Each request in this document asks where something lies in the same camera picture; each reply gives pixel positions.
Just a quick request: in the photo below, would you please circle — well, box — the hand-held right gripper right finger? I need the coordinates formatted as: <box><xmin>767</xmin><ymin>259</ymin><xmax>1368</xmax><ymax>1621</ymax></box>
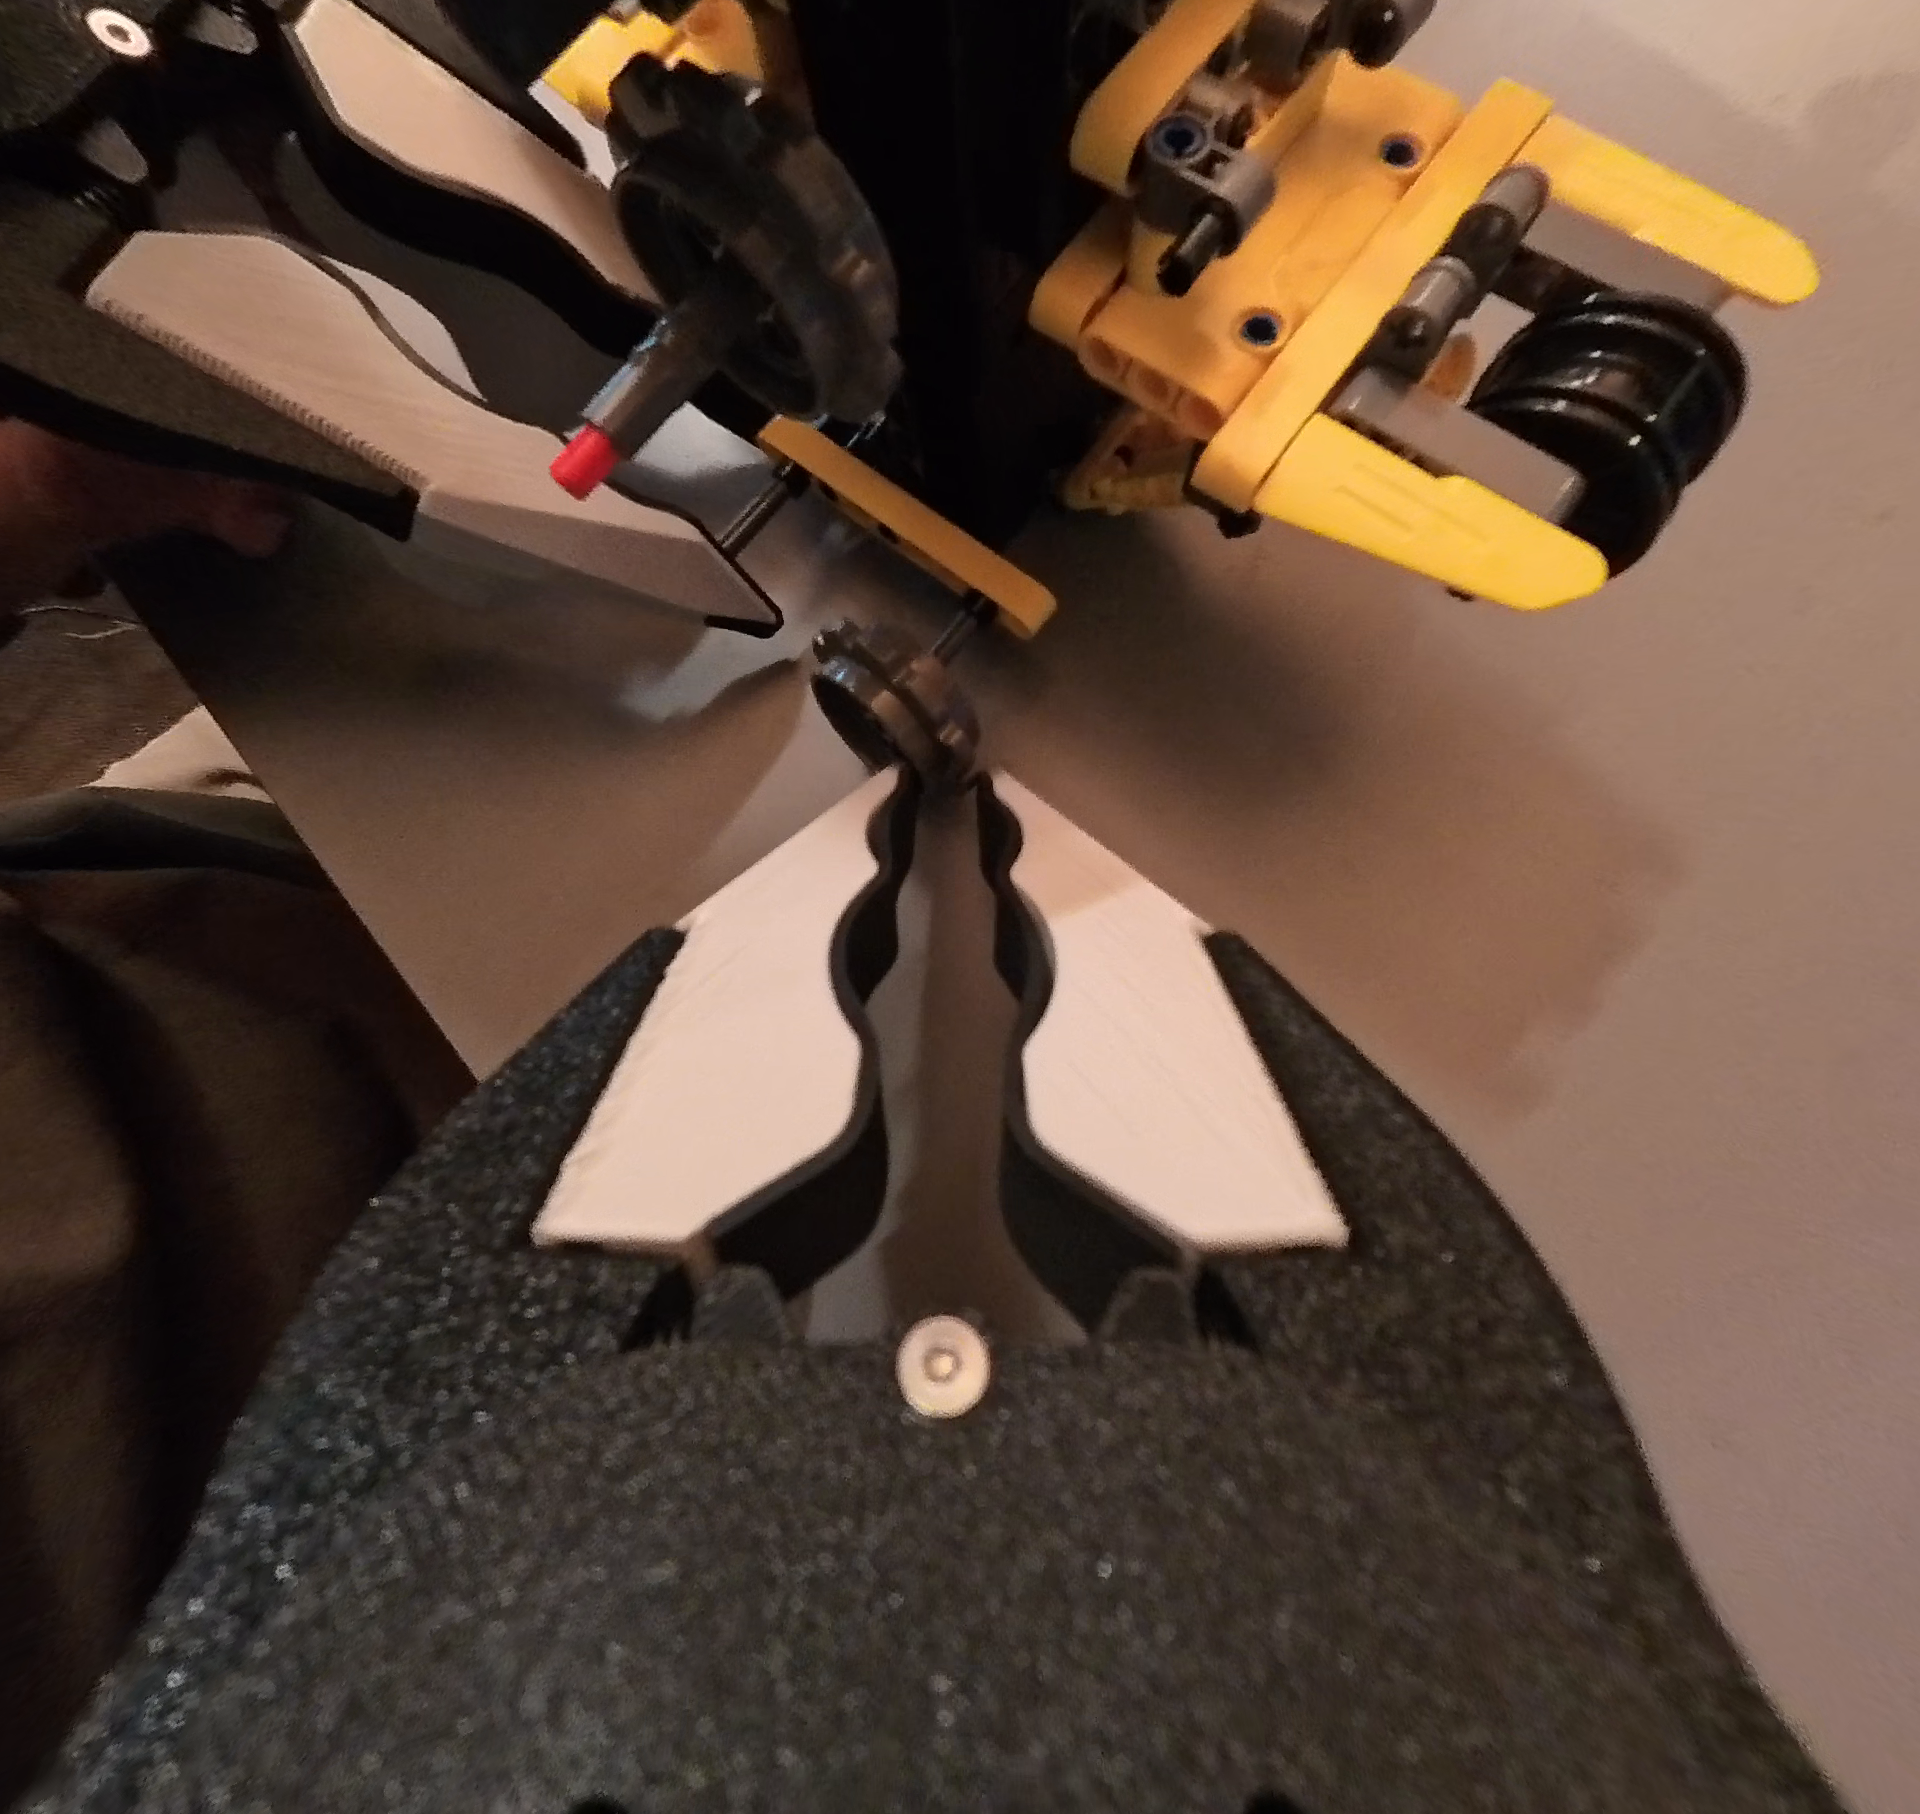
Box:
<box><xmin>966</xmin><ymin>771</ymin><xmax>1352</xmax><ymax>1342</ymax></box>

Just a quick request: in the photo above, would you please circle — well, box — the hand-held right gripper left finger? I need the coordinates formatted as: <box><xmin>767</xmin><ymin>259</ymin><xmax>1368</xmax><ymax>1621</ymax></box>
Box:
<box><xmin>532</xmin><ymin>771</ymin><xmax>924</xmax><ymax>1342</ymax></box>

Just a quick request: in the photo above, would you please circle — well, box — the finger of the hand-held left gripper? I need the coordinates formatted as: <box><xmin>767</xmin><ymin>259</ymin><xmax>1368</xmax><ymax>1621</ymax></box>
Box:
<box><xmin>277</xmin><ymin>0</ymin><xmax>666</xmax><ymax>348</ymax></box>
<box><xmin>85</xmin><ymin>231</ymin><xmax>784</xmax><ymax>642</ymax></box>

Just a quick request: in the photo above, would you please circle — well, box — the grey round toothed brick ring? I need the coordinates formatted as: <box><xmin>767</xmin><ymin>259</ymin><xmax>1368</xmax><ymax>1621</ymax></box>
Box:
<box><xmin>808</xmin><ymin>618</ymin><xmax>984</xmax><ymax>800</ymax></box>

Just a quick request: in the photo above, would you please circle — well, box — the yellow brick beam with pins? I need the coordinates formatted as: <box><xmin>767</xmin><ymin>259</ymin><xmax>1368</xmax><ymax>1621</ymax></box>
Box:
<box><xmin>717</xmin><ymin>413</ymin><xmax>1058</xmax><ymax>642</ymax></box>

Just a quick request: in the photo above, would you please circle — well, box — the yellow toy brick vehicle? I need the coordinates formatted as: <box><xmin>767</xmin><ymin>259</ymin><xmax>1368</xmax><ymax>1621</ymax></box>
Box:
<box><xmin>532</xmin><ymin>0</ymin><xmax>1826</xmax><ymax>614</ymax></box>

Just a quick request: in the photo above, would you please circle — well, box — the person's left hand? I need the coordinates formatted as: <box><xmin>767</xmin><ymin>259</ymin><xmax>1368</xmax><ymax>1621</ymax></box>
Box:
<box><xmin>0</xmin><ymin>417</ymin><xmax>295</xmax><ymax>599</ymax></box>

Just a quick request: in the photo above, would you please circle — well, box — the person's brown clothing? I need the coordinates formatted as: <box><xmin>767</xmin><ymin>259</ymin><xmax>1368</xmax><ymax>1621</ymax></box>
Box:
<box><xmin>0</xmin><ymin>794</ymin><xmax>483</xmax><ymax>1786</ymax></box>

